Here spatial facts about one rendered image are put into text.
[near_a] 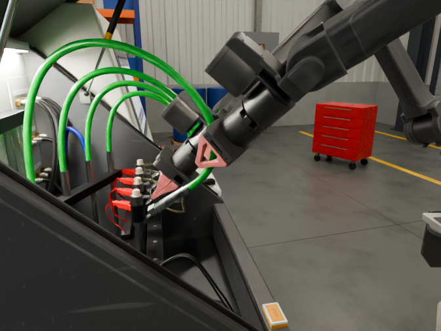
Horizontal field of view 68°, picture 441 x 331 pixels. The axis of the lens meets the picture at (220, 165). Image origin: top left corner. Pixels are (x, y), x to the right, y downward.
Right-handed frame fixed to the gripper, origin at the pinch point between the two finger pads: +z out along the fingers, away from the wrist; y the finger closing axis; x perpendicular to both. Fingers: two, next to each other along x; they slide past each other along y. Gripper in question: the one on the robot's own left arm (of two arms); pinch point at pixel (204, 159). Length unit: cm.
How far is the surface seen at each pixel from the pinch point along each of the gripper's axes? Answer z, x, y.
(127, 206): 23.6, -3.5, 3.4
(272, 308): 6.8, 28.7, 5.2
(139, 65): 320, -195, -366
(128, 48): -4.7, -21.7, 1.4
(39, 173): 48, -27, 2
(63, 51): 3.4, -29.6, 5.3
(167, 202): 8.8, 1.5, 5.6
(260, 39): 248, -125, -625
